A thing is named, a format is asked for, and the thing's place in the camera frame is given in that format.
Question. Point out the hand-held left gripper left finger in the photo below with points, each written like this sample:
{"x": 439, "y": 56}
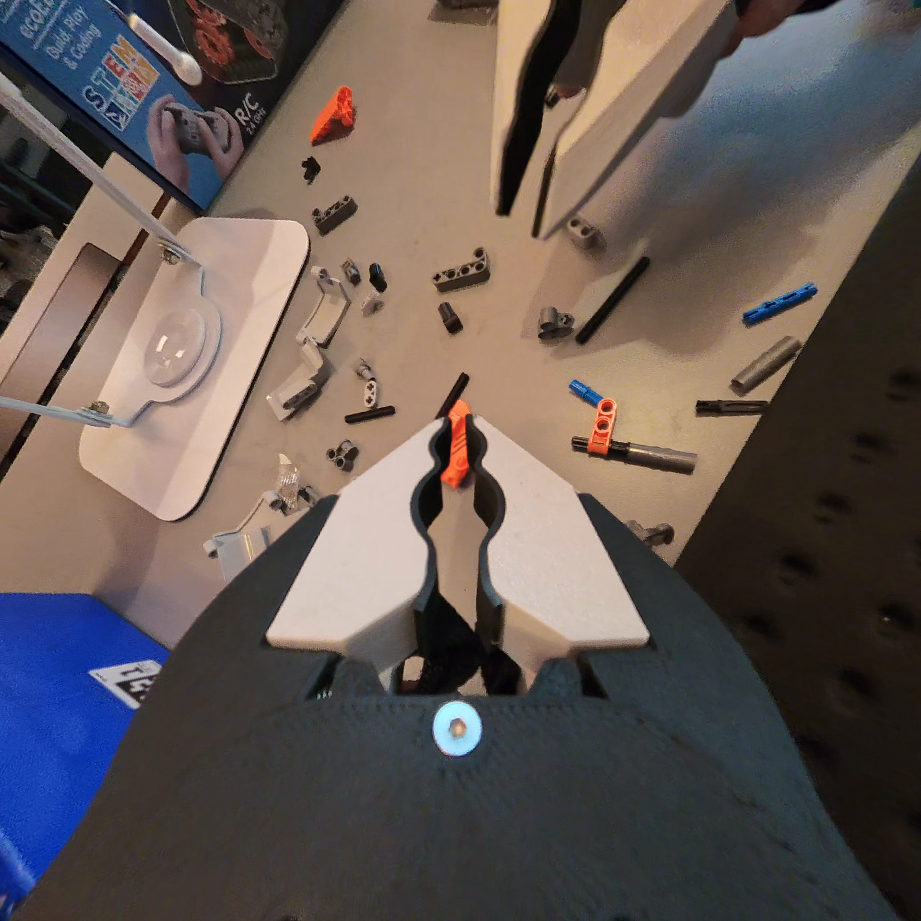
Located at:
{"x": 345, "y": 575}

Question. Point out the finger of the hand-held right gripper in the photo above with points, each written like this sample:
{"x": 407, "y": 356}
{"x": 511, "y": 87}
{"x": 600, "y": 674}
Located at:
{"x": 514, "y": 43}
{"x": 647, "y": 72}

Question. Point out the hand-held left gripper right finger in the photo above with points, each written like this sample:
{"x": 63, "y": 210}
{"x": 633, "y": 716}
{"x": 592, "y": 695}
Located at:
{"x": 568, "y": 575}

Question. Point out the grey tube connector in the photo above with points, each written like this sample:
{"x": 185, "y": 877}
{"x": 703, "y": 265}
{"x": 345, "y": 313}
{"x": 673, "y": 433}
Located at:
{"x": 766, "y": 363}
{"x": 665, "y": 458}

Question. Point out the orange two-hole beam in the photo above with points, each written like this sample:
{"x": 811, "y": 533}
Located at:
{"x": 603, "y": 421}

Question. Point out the orange wedge plate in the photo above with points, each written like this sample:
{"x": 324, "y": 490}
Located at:
{"x": 457, "y": 450}

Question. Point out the black and grey connector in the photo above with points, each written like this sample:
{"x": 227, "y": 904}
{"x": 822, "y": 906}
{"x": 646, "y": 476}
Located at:
{"x": 651, "y": 534}

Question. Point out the clear bag of small parts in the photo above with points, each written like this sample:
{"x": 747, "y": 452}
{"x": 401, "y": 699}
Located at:
{"x": 288, "y": 471}

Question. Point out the short black axle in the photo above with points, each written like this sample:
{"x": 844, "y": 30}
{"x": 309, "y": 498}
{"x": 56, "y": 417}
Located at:
{"x": 369, "y": 415}

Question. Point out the short blue pin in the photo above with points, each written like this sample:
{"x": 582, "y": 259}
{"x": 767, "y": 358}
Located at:
{"x": 586, "y": 392}

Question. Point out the orange brick with holes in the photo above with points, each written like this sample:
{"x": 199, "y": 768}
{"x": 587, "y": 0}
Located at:
{"x": 332, "y": 115}

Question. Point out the grey block panel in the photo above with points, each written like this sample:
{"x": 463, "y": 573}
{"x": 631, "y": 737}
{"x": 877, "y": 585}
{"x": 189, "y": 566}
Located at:
{"x": 298, "y": 381}

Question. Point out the grey angled liftarm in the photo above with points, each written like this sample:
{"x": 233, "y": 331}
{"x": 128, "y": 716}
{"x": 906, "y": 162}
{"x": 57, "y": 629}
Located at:
{"x": 462, "y": 271}

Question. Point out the small black pin piece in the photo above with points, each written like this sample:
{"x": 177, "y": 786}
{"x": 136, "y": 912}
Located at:
{"x": 310, "y": 168}

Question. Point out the dark grey beam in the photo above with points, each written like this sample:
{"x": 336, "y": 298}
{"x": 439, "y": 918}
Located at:
{"x": 334, "y": 214}

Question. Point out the long blue pin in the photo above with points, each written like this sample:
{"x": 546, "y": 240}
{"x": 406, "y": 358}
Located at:
{"x": 779, "y": 302}

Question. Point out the black studded mat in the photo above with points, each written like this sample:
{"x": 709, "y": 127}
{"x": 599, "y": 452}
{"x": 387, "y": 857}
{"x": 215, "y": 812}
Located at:
{"x": 827, "y": 504}

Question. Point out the black connector with grey pin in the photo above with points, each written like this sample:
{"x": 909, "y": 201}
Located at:
{"x": 377, "y": 277}

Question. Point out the blue storage bin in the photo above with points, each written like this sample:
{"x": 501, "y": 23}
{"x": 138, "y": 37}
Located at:
{"x": 57, "y": 719}

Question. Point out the blue toy box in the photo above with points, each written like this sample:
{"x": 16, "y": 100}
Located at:
{"x": 108, "y": 86}

